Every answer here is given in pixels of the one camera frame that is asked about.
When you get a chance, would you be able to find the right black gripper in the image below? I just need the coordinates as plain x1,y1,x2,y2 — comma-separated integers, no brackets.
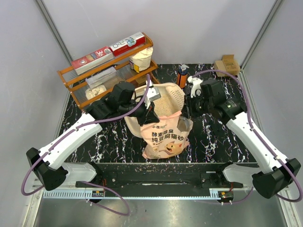
179,92,213,120

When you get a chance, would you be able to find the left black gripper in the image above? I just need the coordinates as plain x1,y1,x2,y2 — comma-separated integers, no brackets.
119,96,160,127

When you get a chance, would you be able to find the pink cat litter bag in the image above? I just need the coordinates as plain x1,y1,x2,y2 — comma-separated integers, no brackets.
140,111,190,159

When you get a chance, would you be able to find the metal litter scoop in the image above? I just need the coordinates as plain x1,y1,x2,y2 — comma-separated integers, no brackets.
177,117,193,132

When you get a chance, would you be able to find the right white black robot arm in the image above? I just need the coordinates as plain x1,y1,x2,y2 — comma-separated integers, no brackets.
183,77,301,199

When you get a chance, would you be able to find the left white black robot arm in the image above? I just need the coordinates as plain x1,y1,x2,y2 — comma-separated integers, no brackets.
26,80,161,191

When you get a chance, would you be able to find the beige plastic litter box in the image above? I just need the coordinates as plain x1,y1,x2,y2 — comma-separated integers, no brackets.
125,83,185,138

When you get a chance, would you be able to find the brown cardboard box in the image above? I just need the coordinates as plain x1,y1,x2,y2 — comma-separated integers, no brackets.
214,54,241,76

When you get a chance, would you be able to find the clear plastic box on shelf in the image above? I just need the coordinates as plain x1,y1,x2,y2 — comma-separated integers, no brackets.
86,67,116,88

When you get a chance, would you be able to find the red white box right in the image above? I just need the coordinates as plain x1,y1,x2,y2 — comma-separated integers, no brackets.
109,32,146,57

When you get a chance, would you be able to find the red white box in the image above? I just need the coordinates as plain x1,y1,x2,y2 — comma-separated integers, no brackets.
109,32,146,57
71,46,114,75

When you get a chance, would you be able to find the red white box left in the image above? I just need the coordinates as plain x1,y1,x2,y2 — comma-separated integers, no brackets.
71,46,114,75

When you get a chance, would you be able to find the orange pump bottle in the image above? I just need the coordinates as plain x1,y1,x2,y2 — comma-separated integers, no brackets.
176,64,189,89

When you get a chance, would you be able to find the white paper bag upper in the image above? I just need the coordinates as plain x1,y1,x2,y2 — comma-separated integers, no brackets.
129,47,153,73

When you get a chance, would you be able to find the white paper bag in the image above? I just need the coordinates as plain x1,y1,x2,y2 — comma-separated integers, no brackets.
85,85,107,100
129,47,153,73

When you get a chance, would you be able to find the white paper bag lower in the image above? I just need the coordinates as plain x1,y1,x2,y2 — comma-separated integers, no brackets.
85,85,107,100

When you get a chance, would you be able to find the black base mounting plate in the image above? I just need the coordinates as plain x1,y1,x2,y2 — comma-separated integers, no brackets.
75,162,244,197

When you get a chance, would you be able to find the orange wooden shelf rack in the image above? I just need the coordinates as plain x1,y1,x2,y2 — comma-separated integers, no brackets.
57,35,159,111

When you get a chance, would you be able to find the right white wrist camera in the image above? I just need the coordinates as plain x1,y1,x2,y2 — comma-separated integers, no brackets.
187,76,203,98

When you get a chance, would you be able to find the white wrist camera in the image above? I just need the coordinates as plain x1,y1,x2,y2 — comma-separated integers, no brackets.
187,76,203,98
143,81,161,109

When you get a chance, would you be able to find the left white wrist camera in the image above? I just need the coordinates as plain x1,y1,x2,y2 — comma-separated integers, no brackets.
143,81,161,109

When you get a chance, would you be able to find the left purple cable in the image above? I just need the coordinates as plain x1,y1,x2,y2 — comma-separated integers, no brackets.
21,74,152,215

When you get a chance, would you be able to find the purple cable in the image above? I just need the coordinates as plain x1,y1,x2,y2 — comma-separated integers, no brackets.
191,70,303,205
21,74,152,215

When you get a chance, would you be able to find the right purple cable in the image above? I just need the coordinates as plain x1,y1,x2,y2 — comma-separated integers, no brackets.
191,70,303,205

